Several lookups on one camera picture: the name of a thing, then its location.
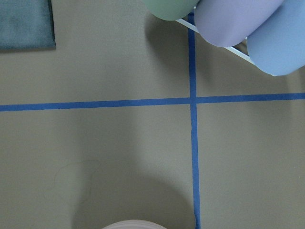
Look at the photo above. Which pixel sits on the purple cup on rack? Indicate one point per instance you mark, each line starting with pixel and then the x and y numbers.
pixel 228 20

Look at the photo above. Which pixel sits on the white cup rack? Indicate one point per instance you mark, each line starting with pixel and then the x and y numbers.
pixel 234 50

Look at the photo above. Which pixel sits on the green cup on rack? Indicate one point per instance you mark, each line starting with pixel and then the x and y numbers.
pixel 170 10

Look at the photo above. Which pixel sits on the dark blue folded cloth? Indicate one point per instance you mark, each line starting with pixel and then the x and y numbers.
pixel 26 24

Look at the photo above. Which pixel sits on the pink bowl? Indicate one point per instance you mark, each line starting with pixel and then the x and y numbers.
pixel 134 224

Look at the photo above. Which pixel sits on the blue cup on rack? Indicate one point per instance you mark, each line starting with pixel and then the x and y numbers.
pixel 277 47

